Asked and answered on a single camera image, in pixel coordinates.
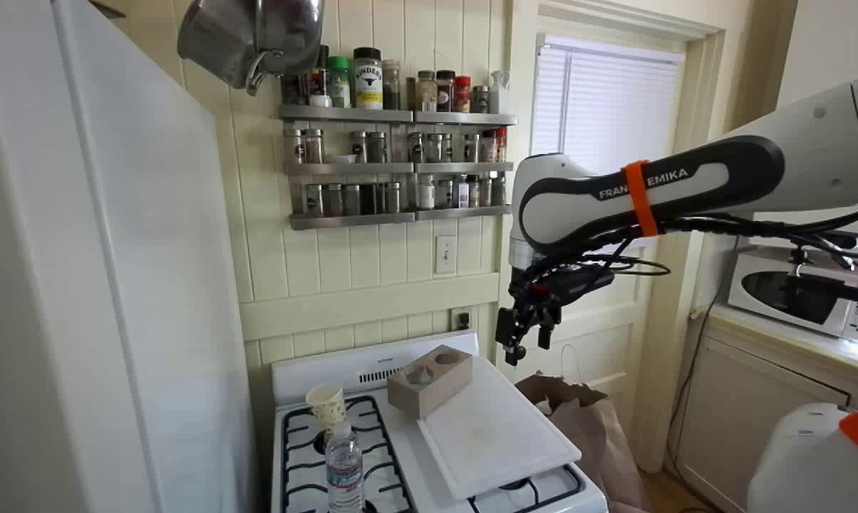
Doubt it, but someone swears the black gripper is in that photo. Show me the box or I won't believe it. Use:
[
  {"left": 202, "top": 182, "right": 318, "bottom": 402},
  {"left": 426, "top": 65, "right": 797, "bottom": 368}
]
[{"left": 496, "top": 270, "right": 576, "bottom": 371}]

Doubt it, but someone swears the white plastic cutting board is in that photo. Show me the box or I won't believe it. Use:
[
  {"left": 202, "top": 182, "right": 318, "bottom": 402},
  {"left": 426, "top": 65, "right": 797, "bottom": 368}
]
[{"left": 415, "top": 353, "right": 586, "bottom": 505}]

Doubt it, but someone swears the patterned paper cup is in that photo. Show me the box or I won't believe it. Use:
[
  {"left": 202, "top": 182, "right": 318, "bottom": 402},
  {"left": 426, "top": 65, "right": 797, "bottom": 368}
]
[{"left": 302, "top": 383, "right": 350, "bottom": 437}]

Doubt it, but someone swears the brown paper bag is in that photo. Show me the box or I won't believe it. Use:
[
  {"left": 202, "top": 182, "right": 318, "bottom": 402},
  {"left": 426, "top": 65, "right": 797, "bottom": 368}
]
[{"left": 516, "top": 371, "right": 650, "bottom": 513}]

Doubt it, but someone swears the white gas stove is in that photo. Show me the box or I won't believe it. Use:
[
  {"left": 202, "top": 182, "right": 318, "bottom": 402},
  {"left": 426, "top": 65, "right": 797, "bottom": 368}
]
[{"left": 269, "top": 328, "right": 610, "bottom": 513}]

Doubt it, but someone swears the beige kitchen cabinet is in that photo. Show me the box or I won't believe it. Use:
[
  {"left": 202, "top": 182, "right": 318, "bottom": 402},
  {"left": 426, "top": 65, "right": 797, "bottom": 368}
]
[{"left": 668, "top": 311, "right": 858, "bottom": 513}]

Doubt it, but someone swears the clear plastic water bottle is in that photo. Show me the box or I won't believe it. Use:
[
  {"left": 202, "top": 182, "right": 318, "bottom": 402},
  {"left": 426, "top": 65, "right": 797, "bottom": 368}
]
[{"left": 322, "top": 421, "right": 368, "bottom": 513}]

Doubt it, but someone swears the white window blind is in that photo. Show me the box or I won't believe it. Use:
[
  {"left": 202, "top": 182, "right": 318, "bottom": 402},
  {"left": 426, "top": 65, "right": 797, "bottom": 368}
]
[{"left": 531, "top": 36, "right": 684, "bottom": 180}]

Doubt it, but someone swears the red spice jar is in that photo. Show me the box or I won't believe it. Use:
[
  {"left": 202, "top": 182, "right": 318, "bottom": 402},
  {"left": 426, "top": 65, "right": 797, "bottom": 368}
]
[{"left": 454, "top": 73, "right": 476, "bottom": 115}]

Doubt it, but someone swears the white microwave oven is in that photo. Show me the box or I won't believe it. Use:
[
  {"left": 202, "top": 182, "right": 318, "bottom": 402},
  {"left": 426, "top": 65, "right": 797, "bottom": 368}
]
[{"left": 724, "top": 243, "right": 858, "bottom": 341}]

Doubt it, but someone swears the brown spice jar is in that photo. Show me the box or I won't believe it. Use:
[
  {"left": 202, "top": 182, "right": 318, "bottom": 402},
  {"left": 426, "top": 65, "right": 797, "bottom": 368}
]
[{"left": 417, "top": 69, "right": 440, "bottom": 115}]

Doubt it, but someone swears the large white-label black-lid jar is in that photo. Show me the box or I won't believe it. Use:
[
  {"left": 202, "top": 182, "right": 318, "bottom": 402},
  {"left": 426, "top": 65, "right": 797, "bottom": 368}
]
[{"left": 350, "top": 45, "right": 387, "bottom": 110}]

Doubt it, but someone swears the white jug orange cap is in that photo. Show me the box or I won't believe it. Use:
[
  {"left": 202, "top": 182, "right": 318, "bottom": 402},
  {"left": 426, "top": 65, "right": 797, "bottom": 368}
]
[{"left": 744, "top": 400, "right": 858, "bottom": 513}]

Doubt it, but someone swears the green-lid spice jar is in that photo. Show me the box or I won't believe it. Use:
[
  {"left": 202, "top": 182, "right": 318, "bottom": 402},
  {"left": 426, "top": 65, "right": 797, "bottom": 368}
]
[{"left": 325, "top": 55, "right": 353, "bottom": 110}]

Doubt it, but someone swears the dark spice jar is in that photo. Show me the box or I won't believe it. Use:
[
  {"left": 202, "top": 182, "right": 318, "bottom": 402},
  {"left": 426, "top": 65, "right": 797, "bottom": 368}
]
[{"left": 302, "top": 45, "right": 333, "bottom": 109}]

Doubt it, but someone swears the large hanging steel pot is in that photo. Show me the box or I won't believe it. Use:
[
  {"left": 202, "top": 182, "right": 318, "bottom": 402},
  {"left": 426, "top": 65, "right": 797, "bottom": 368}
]
[{"left": 175, "top": 0, "right": 329, "bottom": 96}]

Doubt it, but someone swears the white refrigerator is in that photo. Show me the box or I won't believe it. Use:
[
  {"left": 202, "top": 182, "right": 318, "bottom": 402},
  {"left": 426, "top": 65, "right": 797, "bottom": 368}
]
[{"left": 0, "top": 0, "right": 261, "bottom": 513}]

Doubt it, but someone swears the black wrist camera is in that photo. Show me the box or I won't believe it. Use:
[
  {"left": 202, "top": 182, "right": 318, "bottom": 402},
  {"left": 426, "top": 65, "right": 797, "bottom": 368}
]
[{"left": 550, "top": 266, "right": 621, "bottom": 300}]

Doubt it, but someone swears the cream light switch plate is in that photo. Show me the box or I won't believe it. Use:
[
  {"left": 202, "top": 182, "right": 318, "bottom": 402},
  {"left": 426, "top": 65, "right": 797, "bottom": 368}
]
[{"left": 435, "top": 233, "right": 460, "bottom": 277}]

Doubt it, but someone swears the narrow orange cable strap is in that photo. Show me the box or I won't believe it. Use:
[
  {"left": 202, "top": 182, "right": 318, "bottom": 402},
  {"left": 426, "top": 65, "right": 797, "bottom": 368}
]
[{"left": 621, "top": 160, "right": 663, "bottom": 240}]

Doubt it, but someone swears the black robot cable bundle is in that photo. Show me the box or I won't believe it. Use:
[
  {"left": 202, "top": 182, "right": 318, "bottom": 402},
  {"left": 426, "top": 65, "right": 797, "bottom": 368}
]
[{"left": 511, "top": 199, "right": 858, "bottom": 287}]

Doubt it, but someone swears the steel wall spice rack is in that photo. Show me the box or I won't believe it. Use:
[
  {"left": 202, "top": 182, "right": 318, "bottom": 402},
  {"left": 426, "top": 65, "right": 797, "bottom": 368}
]
[{"left": 281, "top": 102, "right": 516, "bottom": 233}]

